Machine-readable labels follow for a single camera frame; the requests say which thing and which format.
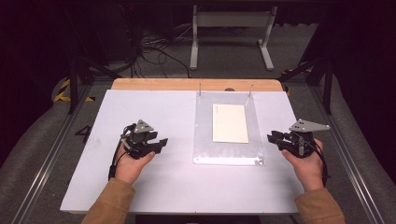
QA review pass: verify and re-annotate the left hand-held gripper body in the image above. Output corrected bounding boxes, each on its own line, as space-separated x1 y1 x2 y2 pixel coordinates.
120 119 160 161

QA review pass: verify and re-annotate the aluminium floor rail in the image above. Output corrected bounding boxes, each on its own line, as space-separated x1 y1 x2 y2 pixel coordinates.
9 83 96 224
309 83 388 224

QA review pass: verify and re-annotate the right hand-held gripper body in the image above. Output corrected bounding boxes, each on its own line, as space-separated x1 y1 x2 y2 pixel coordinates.
280 118 332 160

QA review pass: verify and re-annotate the white metal stand frame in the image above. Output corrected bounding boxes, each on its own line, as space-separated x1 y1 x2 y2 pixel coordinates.
189 5 278 72

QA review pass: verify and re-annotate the yellow black hazard tape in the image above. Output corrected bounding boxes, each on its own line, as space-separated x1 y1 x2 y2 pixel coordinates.
52 77 96 104
281 62 313 77

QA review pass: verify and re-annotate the clear plastic sheet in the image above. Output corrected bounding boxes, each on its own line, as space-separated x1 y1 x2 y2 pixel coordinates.
192 91 266 166

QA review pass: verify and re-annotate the left hand-held gripper black cable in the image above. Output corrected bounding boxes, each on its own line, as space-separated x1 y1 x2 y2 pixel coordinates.
107 124 134 182

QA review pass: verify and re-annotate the hand-held gripper black cable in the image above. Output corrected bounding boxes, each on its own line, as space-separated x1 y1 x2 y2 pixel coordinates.
292 132 331 189
107 124 134 182

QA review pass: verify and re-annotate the cream paper card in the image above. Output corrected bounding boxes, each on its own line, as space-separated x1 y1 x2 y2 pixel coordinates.
212 103 250 145

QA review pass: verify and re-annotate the person's right hand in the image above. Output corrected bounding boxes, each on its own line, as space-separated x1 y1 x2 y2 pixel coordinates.
281 138 326 192

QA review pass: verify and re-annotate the white board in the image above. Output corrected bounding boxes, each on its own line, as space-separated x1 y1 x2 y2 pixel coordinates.
59 89 305 216

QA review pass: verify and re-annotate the bundle of black floor cables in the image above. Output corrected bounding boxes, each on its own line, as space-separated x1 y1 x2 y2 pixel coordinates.
122 18 195 79

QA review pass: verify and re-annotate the person's left hand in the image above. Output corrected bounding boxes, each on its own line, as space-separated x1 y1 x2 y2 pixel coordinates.
114 144 156 186

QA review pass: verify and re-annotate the black metal stand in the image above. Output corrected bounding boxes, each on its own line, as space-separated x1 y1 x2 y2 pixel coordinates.
278 46 334 115
64 8 123 115

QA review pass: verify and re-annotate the right hand-held gripper black cable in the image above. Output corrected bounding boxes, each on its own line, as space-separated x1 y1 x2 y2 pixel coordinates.
292 132 331 189

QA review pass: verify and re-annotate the wooden table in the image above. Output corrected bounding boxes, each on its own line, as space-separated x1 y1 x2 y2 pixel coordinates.
110 77 284 92

